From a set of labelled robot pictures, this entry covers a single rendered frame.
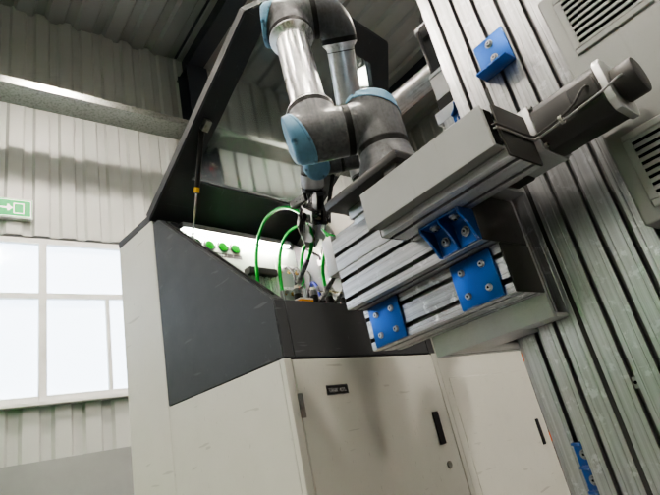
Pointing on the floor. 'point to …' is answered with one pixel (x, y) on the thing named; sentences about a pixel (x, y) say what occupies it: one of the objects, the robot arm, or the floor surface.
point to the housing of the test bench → (145, 365)
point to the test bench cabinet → (251, 437)
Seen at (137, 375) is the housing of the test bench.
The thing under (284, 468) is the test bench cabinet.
